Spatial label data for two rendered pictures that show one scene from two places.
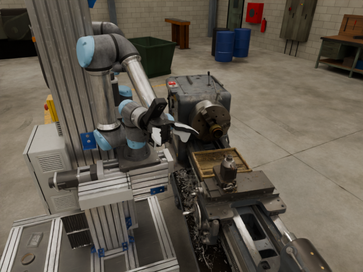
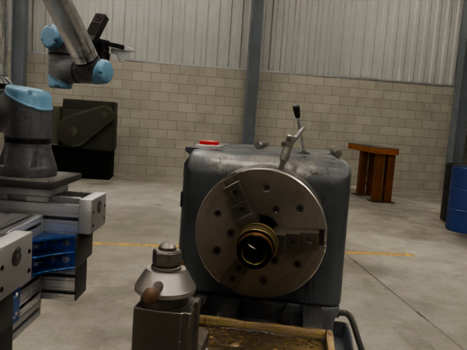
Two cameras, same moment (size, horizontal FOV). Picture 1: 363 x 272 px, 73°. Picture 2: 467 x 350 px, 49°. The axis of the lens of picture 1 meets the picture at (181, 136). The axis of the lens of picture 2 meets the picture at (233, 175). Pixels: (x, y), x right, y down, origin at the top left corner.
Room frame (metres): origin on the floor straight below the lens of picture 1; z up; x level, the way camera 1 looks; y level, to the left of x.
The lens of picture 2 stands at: (0.52, -0.55, 1.35)
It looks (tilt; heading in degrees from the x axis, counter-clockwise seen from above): 6 degrees down; 19
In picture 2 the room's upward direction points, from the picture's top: 4 degrees clockwise
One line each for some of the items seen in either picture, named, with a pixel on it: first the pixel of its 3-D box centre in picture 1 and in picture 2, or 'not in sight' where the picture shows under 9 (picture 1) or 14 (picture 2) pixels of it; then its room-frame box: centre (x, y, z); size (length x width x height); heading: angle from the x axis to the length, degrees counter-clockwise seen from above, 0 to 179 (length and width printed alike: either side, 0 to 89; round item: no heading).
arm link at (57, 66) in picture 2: (115, 67); (64, 71); (1.89, 0.51, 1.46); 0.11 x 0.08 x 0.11; 87
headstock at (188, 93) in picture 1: (195, 104); (265, 210); (2.11, -0.13, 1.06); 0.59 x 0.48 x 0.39; 12
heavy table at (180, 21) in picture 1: (176, 33); (369, 170); (10.86, 0.19, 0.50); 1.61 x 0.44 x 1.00; 26
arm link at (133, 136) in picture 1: (139, 133); not in sight; (0.87, 0.18, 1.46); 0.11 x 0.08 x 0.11; 129
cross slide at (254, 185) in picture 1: (235, 185); not in sight; (1.12, -0.33, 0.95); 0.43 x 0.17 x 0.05; 102
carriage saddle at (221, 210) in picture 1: (240, 197); not in sight; (1.07, -0.35, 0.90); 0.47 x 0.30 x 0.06; 102
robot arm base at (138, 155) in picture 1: (136, 146); not in sight; (1.15, 0.25, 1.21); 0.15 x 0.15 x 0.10
